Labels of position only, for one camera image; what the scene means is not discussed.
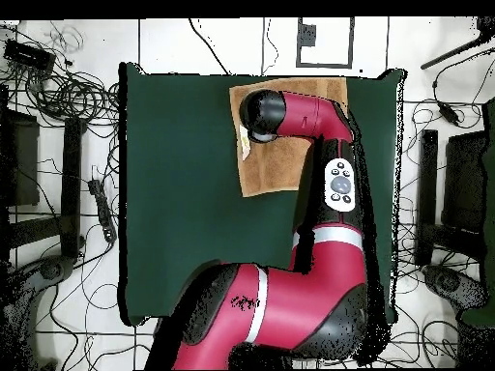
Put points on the tan terry towel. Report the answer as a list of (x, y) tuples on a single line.
[(270, 166)]

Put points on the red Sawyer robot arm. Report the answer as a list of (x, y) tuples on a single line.
[(301, 301)]

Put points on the dark green table cloth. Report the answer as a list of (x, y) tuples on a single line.
[(174, 193)]

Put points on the black power strip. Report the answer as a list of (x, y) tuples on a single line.
[(102, 208)]

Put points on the black chair base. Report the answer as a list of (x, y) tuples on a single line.
[(50, 270), (452, 286)]

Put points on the black power adapter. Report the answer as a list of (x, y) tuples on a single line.
[(448, 113)]

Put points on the black rod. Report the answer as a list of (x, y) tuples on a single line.
[(452, 52)]

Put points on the black box device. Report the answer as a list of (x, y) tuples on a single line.
[(29, 58)]

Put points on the black metal frame stand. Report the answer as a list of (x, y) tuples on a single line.
[(71, 185), (429, 185)]

